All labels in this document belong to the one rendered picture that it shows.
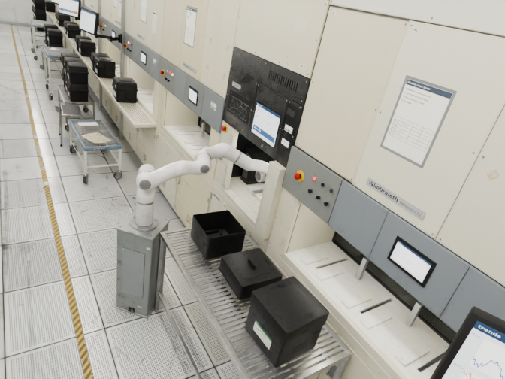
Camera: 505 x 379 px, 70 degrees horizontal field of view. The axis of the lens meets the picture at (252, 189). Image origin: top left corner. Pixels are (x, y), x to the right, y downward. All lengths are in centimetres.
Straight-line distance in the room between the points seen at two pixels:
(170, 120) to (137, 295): 210
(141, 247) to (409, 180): 177
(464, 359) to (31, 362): 251
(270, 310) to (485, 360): 101
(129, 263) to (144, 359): 66
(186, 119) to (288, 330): 308
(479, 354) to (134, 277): 226
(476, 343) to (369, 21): 137
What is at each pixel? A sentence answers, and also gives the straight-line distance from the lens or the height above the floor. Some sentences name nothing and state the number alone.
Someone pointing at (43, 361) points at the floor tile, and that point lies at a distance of 291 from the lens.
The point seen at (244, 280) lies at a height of 86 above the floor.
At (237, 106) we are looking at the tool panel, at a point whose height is 157.
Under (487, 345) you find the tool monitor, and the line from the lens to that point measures 104.
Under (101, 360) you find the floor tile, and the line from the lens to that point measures 285.
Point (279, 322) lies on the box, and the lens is 177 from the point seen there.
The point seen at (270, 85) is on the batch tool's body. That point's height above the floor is 182.
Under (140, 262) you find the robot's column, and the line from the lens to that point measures 270.
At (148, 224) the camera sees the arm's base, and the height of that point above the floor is 79.
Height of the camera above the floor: 228
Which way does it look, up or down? 27 degrees down
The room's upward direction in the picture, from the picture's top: 12 degrees clockwise
